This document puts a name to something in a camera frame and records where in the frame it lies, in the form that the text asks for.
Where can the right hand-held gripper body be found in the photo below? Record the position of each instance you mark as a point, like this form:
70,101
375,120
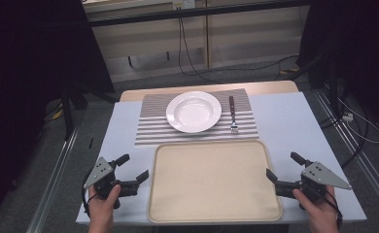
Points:
317,179

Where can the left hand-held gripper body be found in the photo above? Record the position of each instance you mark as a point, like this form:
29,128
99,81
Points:
100,174

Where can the person's left hand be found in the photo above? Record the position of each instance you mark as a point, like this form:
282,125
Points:
101,207

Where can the person's right hand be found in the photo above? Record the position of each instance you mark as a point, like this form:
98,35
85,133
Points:
318,212

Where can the white table board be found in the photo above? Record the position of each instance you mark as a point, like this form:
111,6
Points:
288,123

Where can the striped placemat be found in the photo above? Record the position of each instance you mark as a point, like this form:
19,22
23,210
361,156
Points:
152,124

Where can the beige plastic tray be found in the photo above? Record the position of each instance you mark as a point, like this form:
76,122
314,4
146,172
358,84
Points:
213,183

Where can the white power strip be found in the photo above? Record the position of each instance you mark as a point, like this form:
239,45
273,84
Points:
347,116

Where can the black metal stand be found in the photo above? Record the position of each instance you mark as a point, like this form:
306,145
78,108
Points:
332,87
68,110

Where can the white deep plate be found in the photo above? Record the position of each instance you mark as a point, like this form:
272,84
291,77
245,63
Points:
193,111

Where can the black metal crossbar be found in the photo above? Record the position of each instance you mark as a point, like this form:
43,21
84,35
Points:
194,13

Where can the aluminium floor rail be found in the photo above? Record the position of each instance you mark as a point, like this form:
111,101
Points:
53,184
356,152

